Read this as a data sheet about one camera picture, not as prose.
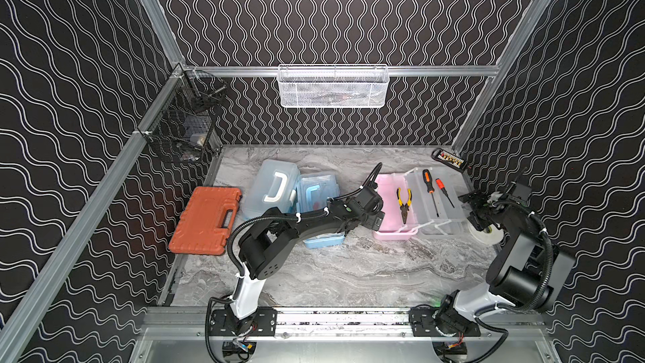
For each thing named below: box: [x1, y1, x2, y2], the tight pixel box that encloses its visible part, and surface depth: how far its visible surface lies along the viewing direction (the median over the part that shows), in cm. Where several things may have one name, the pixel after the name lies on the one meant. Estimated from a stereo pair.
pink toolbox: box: [372, 173, 419, 242], surface depth 94 cm
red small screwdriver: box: [435, 178, 456, 209], surface depth 94 cm
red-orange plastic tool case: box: [168, 186, 243, 255], surface depth 95 cm
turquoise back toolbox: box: [243, 159, 300, 219], surface depth 95 cm
